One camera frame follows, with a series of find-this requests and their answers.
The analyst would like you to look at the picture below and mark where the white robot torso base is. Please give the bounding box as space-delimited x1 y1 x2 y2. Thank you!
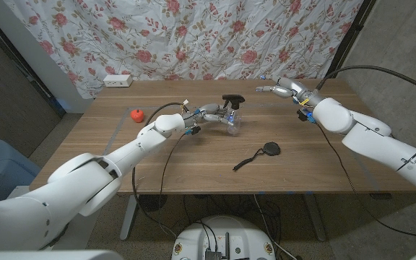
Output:
170 215 277 260

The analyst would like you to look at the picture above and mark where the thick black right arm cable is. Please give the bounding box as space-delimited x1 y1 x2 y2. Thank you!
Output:
315 64 416 98

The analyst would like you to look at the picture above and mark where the white power strip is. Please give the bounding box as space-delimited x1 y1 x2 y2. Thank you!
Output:
103 74 134 88

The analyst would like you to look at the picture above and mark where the black round floor disc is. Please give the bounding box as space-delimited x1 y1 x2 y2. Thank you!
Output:
137 194 168 212

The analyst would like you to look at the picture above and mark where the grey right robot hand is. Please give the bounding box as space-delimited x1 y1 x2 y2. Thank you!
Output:
255 74 319 106

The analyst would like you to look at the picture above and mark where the small red tomato toy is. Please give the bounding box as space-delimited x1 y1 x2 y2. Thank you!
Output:
130 108 145 124

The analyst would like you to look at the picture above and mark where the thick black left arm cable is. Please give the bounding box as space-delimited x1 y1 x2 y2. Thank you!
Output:
131 102 188 238

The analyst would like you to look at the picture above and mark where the clear plastic spray bottle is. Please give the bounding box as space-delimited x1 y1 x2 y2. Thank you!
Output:
225 107 242 137

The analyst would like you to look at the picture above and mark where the grey metal table leg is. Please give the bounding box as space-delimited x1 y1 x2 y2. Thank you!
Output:
303 193 328 242
119 194 140 242

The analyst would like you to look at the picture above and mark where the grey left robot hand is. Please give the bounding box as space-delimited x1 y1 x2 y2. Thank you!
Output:
192 103 235 126

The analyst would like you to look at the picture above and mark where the black trigger sprayer head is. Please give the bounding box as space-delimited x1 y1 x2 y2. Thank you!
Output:
222 94 246 111

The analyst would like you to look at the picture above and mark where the white wall pillar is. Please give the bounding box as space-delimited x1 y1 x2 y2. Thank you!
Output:
0 0 93 114

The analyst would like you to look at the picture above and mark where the white floor cable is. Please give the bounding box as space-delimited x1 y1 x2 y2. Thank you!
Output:
253 194 298 260

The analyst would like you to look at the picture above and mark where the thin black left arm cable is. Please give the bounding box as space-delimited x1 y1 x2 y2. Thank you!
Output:
159 129 194 232

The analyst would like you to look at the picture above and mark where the white robot chest shell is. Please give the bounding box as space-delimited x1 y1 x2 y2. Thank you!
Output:
0 249 125 260

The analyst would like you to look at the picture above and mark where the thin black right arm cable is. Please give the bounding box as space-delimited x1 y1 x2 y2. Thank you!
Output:
316 124 416 240

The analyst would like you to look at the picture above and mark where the floral print backdrop cloth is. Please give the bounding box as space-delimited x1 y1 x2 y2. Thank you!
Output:
4 0 364 99

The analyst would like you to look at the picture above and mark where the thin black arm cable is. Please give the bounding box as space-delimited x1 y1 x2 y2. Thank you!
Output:
316 124 416 240
159 129 194 232

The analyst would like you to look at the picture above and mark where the black round lid with strap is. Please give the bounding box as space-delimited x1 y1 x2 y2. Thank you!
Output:
232 142 282 172

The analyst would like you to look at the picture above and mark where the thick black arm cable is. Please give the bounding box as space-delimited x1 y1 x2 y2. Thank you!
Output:
315 64 416 98
131 102 188 238

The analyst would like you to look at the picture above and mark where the black backdrop stand pole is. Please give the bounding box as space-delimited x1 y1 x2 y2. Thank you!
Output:
324 0 377 79

